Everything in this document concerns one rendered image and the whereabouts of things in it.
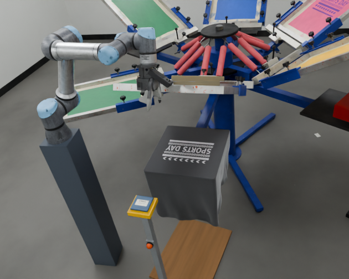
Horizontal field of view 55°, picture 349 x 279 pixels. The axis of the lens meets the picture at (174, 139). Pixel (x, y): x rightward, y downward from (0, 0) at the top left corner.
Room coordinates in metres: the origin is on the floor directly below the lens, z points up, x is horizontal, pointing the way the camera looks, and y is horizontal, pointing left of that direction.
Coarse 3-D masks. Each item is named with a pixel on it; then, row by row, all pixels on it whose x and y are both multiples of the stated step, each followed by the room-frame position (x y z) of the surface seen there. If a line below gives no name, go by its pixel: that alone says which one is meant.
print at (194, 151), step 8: (168, 144) 1.77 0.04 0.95; (176, 144) 1.76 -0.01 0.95; (184, 144) 1.74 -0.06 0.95; (192, 144) 1.73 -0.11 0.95; (200, 144) 1.72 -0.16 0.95; (208, 144) 1.70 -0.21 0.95; (168, 152) 1.69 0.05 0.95; (176, 152) 1.68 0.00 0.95; (184, 152) 1.66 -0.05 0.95; (192, 152) 1.65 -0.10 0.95; (200, 152) 1.64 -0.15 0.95; (208, 152) 1.63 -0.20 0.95; (176, 160) 1.60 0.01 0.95; (184, 160) 1.59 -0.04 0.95; (192, 160) 1.58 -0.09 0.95; (200, 160) 1.57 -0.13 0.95
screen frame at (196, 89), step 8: (120, 88) 1.59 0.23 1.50; (128, 88) 1.58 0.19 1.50; (136, 88) 1.56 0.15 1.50; (168, 88) 1.49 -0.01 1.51; (176, 88) 1.48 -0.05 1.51; (184, 88) 1.46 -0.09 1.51; (192, 88) 1.45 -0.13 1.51; (200, 88) 1.43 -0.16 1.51; (208, 88) 1.42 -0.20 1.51; (216, 88) 1.40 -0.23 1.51; (224, 88) 1.41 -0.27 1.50; (232, 88) 1.59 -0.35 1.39
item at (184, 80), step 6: (174, 78) 2.06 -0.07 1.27; (180, 78) 2.05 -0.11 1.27; (186, 78) 2.03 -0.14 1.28; (192, 78) 2.02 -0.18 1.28; (198, 78) 2.00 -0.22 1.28; (204, 78) 1.99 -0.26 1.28; (210, 78) 1.97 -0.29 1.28; (216, 78) 1.96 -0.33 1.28; (222, 78) 1.94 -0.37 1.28; (174, 84) 2.04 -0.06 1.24; (180, 84) 2.03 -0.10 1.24; (186, 84) 2.01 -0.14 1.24; (192, 84) 2.00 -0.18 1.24; (198, 84) 1.98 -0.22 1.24; (204, 84) 1.97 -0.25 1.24; (210, 84) 1.95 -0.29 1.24; (216, 84) 1.94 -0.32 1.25
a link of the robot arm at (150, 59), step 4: (140, 56) 1.42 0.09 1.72; (144, 56) 1.40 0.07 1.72; (148, 56) 1.40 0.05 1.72; (152, 56) 1.40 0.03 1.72; (156, 56) 1.42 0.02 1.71; (140, 60) 1.42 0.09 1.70; (144, 60) 1.40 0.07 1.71; (148, 60) 1.39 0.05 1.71; (152, 60) 1.40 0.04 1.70; (156, 60) 1.41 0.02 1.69; (144, 64) 1.40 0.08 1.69; (148, 64) 1.39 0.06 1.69
